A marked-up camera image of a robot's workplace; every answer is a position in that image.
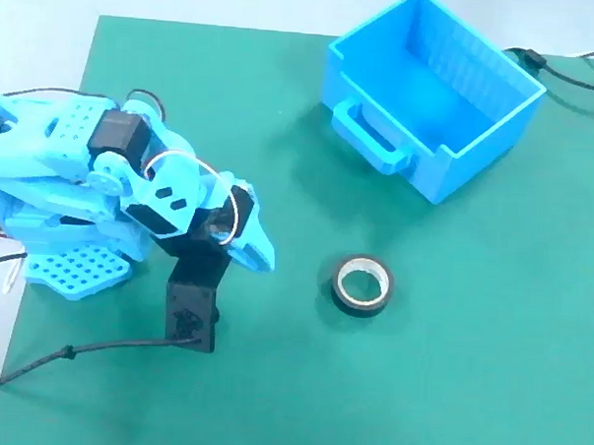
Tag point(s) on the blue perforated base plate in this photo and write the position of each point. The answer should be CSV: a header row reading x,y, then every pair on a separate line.
x,y
77,277

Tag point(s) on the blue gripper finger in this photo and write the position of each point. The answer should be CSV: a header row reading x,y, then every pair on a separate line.
x,y
246,257
265,253

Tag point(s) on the light blue robot arm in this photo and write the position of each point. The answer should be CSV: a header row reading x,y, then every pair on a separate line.
x,y
44,147

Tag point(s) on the black tape roll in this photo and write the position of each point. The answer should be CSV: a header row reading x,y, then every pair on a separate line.
x,y
359,311

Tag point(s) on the green cutting mat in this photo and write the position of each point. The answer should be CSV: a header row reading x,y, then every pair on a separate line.
x,y
419,361

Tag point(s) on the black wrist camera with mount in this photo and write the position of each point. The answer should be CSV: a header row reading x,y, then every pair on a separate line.
x,y
192,311

